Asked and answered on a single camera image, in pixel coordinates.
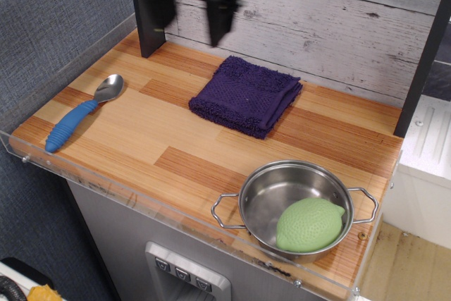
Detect silver dispenser button panel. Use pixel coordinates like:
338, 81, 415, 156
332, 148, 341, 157
145, 241, 232, 301

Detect right dark frame post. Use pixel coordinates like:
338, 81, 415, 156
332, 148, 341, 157
393, 0, 450, 137

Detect stainless steel pot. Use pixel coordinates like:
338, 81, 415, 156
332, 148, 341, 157
211, 159, 380, 265

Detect purple towel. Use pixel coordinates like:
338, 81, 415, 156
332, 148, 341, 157
189, 56, 302, 140

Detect black corrugated hose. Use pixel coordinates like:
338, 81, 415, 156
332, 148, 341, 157
0, 276, 27, 301

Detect left dark frame post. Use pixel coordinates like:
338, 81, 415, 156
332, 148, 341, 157
133, 0, 166, 58

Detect blue handled metal spoon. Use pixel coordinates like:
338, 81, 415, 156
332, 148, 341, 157
44, 74, 125, 153

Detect white toy sink unit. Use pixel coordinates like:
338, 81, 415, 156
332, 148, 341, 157
381, 95, 450, 248

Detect dark frame post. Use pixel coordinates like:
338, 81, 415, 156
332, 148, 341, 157
393, 0, 450, 137
133, 0, 166, 58

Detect clear acrylic table guard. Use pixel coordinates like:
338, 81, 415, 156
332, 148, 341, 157
1, 13, 401, 300

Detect green plastic lime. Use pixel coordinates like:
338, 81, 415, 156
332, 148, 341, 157
276, 198, 345, 253

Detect grey toy fridge cabinet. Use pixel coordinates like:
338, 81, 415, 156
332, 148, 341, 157
69, 183, 320, 300

